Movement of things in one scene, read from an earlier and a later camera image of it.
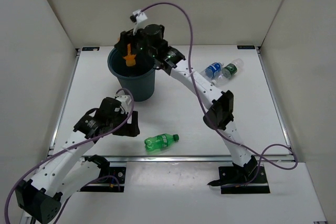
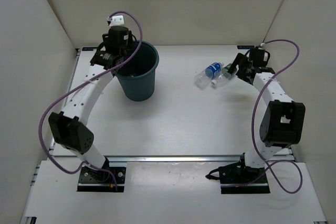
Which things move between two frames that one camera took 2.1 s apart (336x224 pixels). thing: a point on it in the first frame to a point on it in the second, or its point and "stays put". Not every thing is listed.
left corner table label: (90, 49) stays put
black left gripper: (132, 129) to (129, 41)
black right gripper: (129, 36) to (240, 60)
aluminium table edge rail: (188, 159) stays put
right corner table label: (245, 47) stays put
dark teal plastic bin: (139, 80) stays put
